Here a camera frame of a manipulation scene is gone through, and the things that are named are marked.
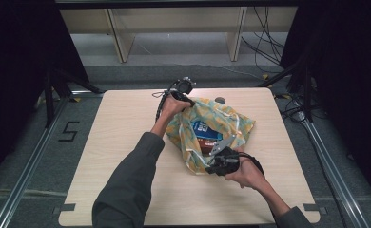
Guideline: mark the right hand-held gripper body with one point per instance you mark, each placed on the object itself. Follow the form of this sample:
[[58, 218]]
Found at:
[[226, 158]]

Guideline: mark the blue box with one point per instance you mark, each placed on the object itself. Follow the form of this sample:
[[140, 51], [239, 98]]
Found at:
[[205, 129]]

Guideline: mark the black overhead frame bar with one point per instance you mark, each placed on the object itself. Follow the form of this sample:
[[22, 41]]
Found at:
[[174, 3]]

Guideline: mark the person's left hand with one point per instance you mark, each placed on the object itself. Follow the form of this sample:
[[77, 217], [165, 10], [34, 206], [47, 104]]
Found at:
[[174, 107]]

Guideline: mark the aluminium floor rail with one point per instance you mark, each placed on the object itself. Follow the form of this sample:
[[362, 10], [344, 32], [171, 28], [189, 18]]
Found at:
[[28, 171], [335, 177]]

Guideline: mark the teal orange-patterned plastic bag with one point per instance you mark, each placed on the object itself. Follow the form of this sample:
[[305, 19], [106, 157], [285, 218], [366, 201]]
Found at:
[[234, 125]]

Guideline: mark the black curtain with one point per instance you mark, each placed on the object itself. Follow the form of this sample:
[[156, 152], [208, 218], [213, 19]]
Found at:
[[351, 79], [18, 79]]

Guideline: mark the black metal stand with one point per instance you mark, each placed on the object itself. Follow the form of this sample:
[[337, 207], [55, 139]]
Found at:
[[49, 98], [306, 95]]

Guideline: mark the dark red packet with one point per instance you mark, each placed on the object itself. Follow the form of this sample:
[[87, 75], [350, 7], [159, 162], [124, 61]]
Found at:
[[205, 146]]

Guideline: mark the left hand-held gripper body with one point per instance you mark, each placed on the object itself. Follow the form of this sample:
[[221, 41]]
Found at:
[[183, 87]]

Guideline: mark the person's right hand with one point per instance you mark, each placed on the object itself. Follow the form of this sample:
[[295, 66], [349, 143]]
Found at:
[[247, 174]]

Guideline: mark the black tape strip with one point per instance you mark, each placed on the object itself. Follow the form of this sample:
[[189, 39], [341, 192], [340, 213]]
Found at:
[[64, 208], [315, 209]]

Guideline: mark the small dark round object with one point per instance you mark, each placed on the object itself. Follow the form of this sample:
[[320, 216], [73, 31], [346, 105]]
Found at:
[[220, 100]]

